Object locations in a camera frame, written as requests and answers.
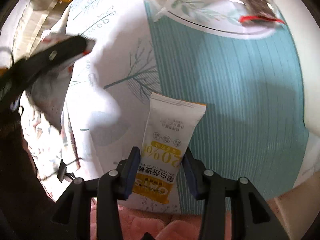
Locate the floral blanket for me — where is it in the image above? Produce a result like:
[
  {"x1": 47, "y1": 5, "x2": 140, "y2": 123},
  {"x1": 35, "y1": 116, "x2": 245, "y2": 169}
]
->
[{"x1": 20, "y1": 94, "x2": 81, "y2": 200}]

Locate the red white snack packet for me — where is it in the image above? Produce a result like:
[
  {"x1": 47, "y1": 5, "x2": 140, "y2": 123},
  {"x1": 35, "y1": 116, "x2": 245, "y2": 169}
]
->
[{"x1": 25, "y1": 33, "x2": 96, "y2": 131}]

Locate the pink trousers leg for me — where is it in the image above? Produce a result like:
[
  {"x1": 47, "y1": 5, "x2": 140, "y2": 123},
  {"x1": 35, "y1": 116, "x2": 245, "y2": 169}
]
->
[{"x1": 89, "y1": 197, "x2": 233, "y2": 240}]

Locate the teal white patterned tablecloth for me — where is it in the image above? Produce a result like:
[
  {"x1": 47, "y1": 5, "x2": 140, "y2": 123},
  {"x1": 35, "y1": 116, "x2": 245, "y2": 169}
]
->
[{"x1": 54, "y1": 0, "x2": 315, "y2": 199}]

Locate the white plastic storage bin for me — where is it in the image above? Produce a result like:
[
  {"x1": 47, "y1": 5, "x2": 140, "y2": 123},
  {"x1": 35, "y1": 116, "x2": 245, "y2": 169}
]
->
[{"x1": 274, "y1": 0, "x2": 319, "y2": 135}]

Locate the white orange oat bar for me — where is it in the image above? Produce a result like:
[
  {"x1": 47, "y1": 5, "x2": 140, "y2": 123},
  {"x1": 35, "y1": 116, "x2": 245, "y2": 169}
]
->
[{"x1": 133, "y1": 93, "x2": 206, "y2": 204}]

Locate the dark brownie red-sealed packet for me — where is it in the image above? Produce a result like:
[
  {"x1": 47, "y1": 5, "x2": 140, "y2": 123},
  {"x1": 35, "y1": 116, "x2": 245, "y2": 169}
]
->
[{"x1": 199, "y1": 0, "x2": 286, "y2": 28}]

